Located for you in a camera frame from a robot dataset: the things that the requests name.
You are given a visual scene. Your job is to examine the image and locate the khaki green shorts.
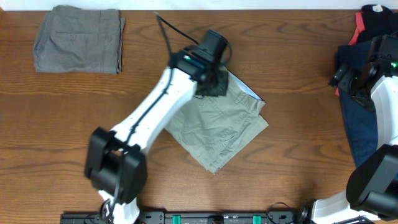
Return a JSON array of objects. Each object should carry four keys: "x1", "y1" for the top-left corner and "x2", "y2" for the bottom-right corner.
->
[{"x1": 165, "y1": 73, "x2": 268, "y2": 174}]

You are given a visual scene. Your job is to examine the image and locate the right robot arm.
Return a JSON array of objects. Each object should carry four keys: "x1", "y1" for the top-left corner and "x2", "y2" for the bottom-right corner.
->
[{"x1": 298, "y1": 34, "x2": 397, "y2": 223}]

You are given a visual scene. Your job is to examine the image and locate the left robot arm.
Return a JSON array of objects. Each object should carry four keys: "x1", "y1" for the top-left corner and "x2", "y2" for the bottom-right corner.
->
[{"x1": 84, "y1": 30, "x2": 231, "y2": 223}]

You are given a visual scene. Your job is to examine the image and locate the navy blue garment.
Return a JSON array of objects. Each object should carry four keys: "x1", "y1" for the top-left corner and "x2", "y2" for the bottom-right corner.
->
[{"x1": 336, "y1": 41, "x2": 378, "y2": 167}]

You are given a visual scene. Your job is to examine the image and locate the red garment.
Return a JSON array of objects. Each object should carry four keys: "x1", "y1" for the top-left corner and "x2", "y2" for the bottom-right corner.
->
[{"x1": 349, "y1": 12, "x2": 365, "y2": 45}]

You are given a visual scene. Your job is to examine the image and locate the black garment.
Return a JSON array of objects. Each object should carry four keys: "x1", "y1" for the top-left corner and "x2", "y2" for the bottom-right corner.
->
[{"x1": 357, "y1": 4, "x2": 397, "y2": 43}]

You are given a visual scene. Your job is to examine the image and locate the folded grey shorts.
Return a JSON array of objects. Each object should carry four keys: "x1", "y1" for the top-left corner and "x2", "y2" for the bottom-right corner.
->
[{"x1": 33, "y1": 5, "x2": 126, "y2": 74}]

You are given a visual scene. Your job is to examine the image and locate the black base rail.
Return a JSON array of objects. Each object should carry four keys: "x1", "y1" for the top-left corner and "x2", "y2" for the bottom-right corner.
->
[{"x1": 60, "y1": 210, "x2": 312, "y2": 224}]

